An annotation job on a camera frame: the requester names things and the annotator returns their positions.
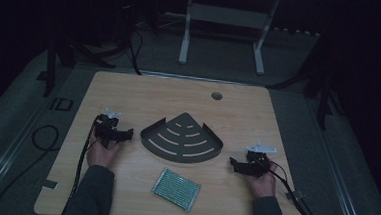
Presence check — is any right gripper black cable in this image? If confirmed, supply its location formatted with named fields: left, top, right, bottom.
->
left=250, top=157, right=330, bottom=215

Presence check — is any black floor cable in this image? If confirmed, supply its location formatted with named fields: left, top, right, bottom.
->
left=125, top=30, right=146, bottom=77
left=0, top=121, right=61, bottom=215

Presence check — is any person's left hand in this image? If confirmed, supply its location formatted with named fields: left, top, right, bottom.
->
left=85, top=134, right=125, bottom=171

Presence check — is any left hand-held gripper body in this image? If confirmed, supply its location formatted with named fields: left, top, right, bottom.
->
left=92, top=107, right=123, bottom=150

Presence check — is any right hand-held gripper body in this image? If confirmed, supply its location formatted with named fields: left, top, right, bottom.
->
left=237, top=141, right=278, bottom=180

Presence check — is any grey tape piece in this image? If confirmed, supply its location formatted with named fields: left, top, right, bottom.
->
left=284, top=188, right=306, bottom=202

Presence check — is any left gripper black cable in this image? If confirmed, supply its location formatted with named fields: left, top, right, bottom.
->
left=68, top=113, right=103, bottom=204

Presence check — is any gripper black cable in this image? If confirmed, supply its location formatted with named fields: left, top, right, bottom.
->
left=68, top=113, right=103, bottom=204
left=250, top=157, right=330, bottom=215

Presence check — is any dark metal corner shelf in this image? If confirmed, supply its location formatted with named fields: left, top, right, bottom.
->
left=138, top=110, right=226, bottom=167

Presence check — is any white metal table frame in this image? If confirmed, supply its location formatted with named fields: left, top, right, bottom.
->
left=177, top=0, right=281, bottom=78

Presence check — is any black metal stand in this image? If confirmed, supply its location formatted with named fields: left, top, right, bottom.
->
left=264, top=28, right=349, bottom=133
left=34, top=11, right=120, bottom=103

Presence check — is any green ribbed rectangular pad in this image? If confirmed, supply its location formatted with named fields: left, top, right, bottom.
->
left=149, top=165, right=204, bottom=213

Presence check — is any person's right hand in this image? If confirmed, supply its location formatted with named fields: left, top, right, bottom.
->
left=243, top=159, right=279, bottom=201

